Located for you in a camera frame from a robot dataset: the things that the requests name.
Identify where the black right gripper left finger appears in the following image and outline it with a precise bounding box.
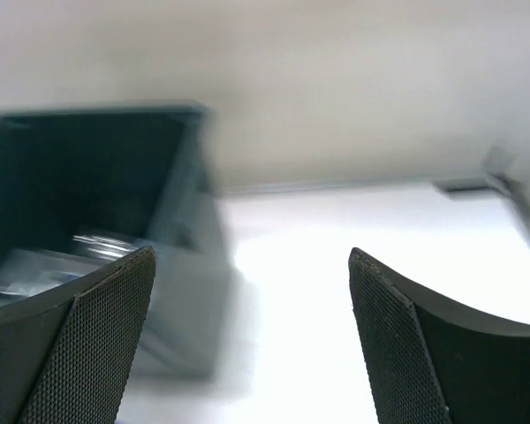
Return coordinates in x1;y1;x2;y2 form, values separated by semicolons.
0;246;155;423

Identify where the dark green plastic bin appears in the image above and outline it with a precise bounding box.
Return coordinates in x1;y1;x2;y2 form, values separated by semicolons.
0;104;231;380

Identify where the clear bottle yellowish label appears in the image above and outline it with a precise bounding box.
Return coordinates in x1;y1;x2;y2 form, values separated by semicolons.
0;234;160;307

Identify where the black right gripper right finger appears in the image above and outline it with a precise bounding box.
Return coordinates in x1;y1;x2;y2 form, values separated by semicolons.
348;248;530;424

